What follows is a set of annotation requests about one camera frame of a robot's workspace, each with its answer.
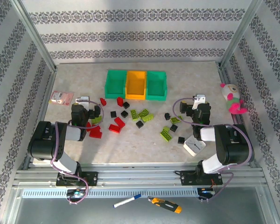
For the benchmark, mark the lime green lego brick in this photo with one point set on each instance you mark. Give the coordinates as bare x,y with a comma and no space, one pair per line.
134,114
96,120
143,113
148,117
175,120
166,134

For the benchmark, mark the small red lego brick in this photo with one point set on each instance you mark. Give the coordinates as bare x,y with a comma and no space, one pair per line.
103,102
88,125
119,102

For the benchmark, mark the red stepped lego brick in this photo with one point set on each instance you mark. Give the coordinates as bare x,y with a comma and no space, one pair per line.
96,132

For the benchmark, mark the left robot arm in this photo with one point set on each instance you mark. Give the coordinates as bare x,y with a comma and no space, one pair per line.
44,140

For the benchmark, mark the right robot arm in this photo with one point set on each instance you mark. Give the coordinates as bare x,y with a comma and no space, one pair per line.
231,144

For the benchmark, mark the pink card packet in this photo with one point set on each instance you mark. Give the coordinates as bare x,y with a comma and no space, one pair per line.
65,99

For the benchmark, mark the green plastic bin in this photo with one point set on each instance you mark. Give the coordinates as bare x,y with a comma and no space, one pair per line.
114,95
156,96

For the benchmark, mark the white square alarm clock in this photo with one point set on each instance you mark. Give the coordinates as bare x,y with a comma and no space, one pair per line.
193,145

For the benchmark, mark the white pink plush toy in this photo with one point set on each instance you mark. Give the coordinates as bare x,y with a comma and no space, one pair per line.
231,92

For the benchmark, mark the yellow plastic bin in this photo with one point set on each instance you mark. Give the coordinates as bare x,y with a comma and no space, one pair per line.
135,96

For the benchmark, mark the small circuit board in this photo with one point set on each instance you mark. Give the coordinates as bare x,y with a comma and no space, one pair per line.
207,191
75,193

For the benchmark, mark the white blue marker pen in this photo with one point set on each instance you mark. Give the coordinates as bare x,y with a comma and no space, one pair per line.
126,201

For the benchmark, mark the yellow black utility knife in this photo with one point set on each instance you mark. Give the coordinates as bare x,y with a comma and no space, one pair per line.
165,205

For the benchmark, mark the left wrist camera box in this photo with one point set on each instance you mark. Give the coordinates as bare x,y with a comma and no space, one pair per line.
82,100

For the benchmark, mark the aluminium side rail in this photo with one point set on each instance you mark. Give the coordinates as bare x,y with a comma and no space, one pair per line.
224,77
44,105

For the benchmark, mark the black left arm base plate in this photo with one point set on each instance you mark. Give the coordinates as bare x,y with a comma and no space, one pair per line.
93,178

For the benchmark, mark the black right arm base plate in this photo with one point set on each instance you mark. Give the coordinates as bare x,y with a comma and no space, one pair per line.
186,178

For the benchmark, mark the aluminium mounting rail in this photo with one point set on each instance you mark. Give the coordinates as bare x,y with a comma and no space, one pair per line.
135,175

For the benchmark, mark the aluminium frame post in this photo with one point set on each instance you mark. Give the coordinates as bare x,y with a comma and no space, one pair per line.
33,35
239,35

